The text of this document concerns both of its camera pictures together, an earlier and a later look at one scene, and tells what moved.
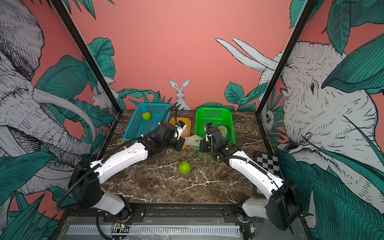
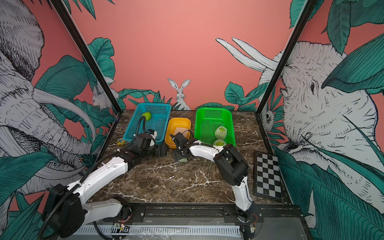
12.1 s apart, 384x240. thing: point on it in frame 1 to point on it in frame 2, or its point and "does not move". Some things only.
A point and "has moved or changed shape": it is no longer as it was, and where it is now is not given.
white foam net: [193, 140] has moved or changed shape
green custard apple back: [146, 116] does not move
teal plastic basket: [137, 128] does not move
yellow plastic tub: [186, 132] does not move
